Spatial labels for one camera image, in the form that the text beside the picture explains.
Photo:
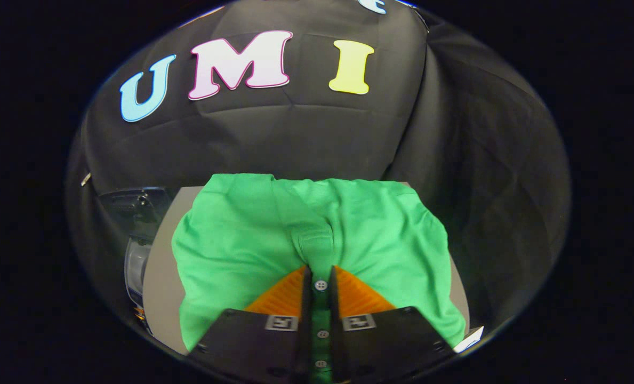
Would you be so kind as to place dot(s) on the green polo shirt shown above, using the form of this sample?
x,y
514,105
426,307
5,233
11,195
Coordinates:
x,y
242,240

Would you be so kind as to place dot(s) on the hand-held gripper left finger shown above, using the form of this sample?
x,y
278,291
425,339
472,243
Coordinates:
x,y
306,320

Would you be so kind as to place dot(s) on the dark washing machine lid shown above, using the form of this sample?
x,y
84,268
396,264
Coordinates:
x,y
135,205

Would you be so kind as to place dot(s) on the silver metal clip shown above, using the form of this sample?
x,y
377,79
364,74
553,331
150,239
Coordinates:
x,y
86,178

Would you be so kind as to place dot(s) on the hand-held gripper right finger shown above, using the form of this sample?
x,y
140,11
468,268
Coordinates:
x,y
335,330

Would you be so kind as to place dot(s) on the white flat piece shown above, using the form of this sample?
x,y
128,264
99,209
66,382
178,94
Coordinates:
x,y
468,338

